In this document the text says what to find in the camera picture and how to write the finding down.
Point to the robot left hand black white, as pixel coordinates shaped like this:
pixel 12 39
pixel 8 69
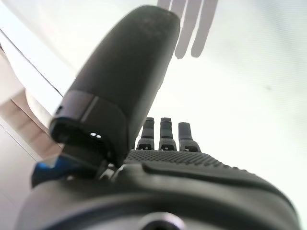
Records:
pixel 120 83

